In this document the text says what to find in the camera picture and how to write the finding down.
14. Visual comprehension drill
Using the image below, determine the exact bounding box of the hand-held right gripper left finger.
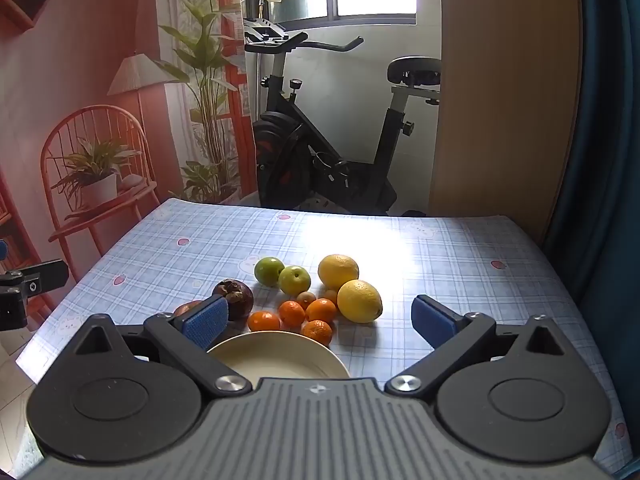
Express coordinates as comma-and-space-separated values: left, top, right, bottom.
75, 294, 253, 396

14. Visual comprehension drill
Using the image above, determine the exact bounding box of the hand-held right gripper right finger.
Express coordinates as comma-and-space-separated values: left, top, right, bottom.
385, 295, 566, 396

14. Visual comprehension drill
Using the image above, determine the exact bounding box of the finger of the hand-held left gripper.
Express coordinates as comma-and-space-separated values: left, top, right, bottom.
22, 259, 69, 295

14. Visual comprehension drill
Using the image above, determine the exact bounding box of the dark purple mangosteen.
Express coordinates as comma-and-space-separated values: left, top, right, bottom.
212, 278, 255, 321

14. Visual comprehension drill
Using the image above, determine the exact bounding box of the small tangerine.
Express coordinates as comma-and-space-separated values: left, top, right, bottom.
302, 319, 333, 347
278, 300, 306, 329
247, 311, 282, 332

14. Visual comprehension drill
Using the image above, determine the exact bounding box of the yellow lemon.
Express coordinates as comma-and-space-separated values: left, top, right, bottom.
337, 279, 384, 324
318, 254, 360, 292

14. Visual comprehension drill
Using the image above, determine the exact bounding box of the cream plate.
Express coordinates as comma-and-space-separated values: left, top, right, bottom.
206, 330, 351, 383

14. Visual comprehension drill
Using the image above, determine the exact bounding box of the smooth orange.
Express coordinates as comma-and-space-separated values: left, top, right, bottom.
305, 298, 338, 324

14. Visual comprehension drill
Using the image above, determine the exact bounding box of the blue plaid tablecloth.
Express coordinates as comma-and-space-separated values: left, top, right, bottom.
15, 197, 631, 476

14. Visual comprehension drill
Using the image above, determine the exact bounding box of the green apple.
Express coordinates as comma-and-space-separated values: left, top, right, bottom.
278, 265, 312, 297
254, 256, 286, 287

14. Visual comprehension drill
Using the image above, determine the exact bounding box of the black exercise bike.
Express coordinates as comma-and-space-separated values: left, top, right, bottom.
244, 17, 443, 216

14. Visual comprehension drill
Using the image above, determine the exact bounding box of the wooden panel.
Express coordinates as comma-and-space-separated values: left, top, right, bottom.
430, 0, 583, 243

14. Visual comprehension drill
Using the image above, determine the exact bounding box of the wall poster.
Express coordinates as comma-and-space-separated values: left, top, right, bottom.
0, 0, 258, 311

